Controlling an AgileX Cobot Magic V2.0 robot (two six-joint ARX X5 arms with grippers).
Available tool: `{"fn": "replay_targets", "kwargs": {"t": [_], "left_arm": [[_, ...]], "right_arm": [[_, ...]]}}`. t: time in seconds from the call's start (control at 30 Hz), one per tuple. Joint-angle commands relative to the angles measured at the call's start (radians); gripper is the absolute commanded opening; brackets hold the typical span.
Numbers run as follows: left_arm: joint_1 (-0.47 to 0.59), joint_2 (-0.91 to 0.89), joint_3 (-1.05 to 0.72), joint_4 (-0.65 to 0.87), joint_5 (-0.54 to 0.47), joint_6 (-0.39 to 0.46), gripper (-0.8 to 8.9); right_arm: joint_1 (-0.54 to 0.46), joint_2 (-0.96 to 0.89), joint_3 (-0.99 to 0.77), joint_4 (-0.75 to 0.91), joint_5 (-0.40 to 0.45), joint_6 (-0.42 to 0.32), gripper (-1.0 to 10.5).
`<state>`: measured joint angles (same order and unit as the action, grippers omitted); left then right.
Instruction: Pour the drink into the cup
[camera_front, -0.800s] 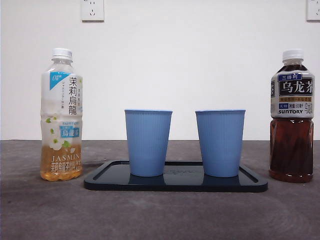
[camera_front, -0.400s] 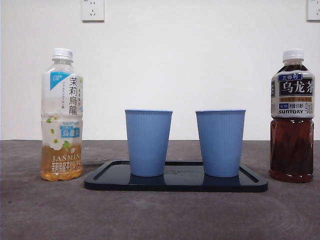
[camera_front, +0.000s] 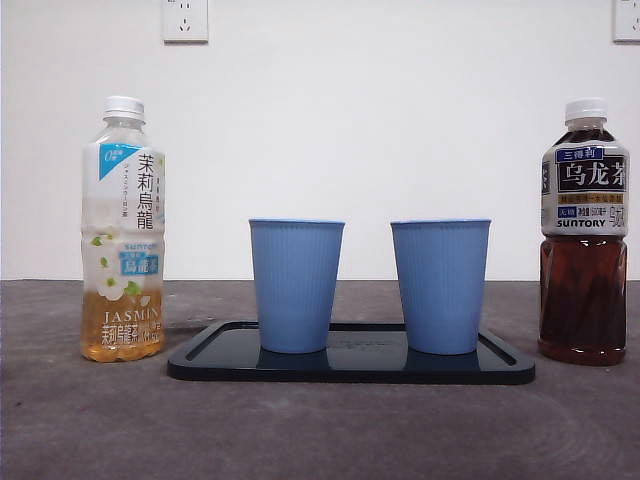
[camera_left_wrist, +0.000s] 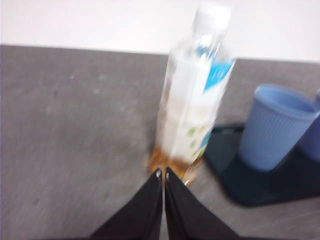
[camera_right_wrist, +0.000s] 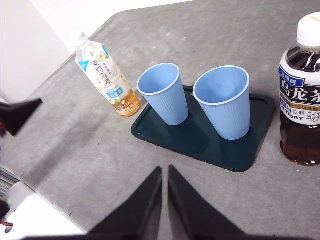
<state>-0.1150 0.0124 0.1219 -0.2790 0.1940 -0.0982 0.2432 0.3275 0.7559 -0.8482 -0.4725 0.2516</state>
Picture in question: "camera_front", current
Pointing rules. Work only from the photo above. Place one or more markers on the dark blue rectangular tray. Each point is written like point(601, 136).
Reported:
point(350, 370)

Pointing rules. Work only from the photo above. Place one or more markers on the blue ribbed plastic cup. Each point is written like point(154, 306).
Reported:
point(296, 285)
point(440, 285)

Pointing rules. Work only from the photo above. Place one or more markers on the white wall socket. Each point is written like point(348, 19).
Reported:
point(185, 22)
point(627, 22)

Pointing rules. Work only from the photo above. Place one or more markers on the jasmine tea bottle white label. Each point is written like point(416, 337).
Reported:
point(122, 210)

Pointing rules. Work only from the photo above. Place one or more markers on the oolong tea bottle dark label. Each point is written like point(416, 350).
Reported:
point(582, 295)

